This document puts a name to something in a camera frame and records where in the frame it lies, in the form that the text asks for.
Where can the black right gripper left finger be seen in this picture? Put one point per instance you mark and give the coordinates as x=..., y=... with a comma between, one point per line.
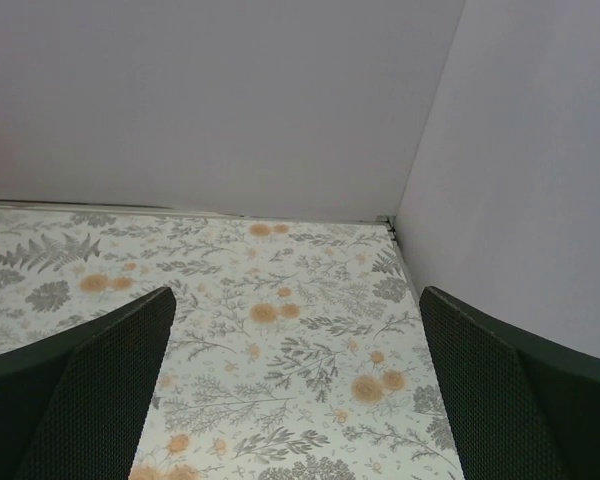
x=73, y=405

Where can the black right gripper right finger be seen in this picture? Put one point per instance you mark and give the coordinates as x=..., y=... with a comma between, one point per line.
x=519, y=406

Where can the floral patterned table mat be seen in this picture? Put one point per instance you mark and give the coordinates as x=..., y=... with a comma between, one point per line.
x=297, y=350

